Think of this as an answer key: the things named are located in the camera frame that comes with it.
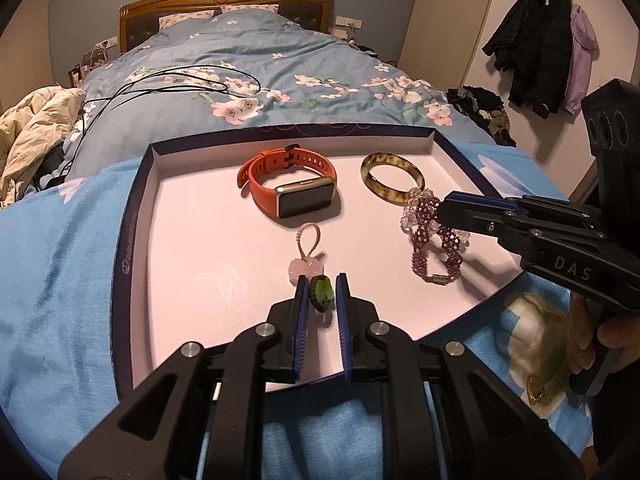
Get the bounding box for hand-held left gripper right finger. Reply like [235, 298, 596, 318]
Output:
[336, 272, 586, 480]

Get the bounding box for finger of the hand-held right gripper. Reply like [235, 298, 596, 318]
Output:
[440, 191, 601, 227]
[436, 200, 603, 261]

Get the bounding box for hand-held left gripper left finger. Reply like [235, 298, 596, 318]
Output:
[59, 277, 311, 480]

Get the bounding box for green pendant charm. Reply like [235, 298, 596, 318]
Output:
[310, 275, 335, 328]

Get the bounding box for purple beaded bracelet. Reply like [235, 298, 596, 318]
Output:
[399, 186, 471, 288]

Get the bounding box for pink stone charm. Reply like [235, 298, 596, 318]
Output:
[290, 222, 326, 278]

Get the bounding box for tortoiseshell bangle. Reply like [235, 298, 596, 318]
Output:
[361, 152, 427, 206]

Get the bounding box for navy blue shallow box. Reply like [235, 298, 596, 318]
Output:
[111, 125, 526, 403]

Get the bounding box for orange smartwatch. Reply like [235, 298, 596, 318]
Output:
[237, 145, 338, 220]

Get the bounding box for person's right hand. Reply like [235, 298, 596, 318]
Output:
[567, 294, 640, 377]

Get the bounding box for pile of dark clothes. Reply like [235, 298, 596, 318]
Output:
[446, 86, 518, 148]

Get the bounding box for lilac jacket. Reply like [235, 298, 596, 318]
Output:
[562, 4, 600, 116]

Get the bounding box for long black puffer jacket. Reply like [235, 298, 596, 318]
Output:
[510, 0, 573, 118]

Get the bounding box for short black jacket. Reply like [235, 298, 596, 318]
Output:
[482, 0, 548, 73]

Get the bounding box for small gold ornament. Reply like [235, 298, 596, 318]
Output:
[526, 374, 548, 405]

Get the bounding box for beige built-in wardrobe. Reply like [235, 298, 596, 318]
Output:
[400, 0, 501, 78]

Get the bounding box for grey-blue floral duvet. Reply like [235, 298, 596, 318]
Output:
[65, 7, 501, 181]

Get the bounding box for bright blue floral cloth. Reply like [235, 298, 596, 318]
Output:
[0, 137, 601, 480]

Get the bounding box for floral pillow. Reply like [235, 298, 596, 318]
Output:
[220, 4, 280, 15]
[159, 10, 221, 31]

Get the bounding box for cream puffy comforter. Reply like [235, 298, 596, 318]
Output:
[0, 86, 87, 211]

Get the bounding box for group of cosmetic bottles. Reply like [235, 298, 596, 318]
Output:
[67, 42, 111, 88]

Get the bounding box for black cable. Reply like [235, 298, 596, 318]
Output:
[37, 65, 262, 191]

